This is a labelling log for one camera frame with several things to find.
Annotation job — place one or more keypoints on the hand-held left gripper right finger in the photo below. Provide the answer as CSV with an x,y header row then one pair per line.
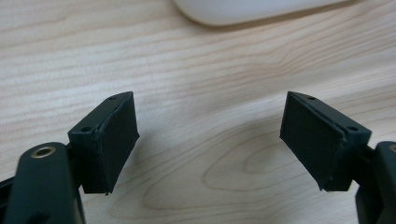
x,y
320,137

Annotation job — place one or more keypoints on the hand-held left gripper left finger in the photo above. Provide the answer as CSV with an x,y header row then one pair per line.
x,y
106,146

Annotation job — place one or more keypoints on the white plate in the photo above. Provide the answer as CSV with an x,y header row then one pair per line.
x,y
249,9

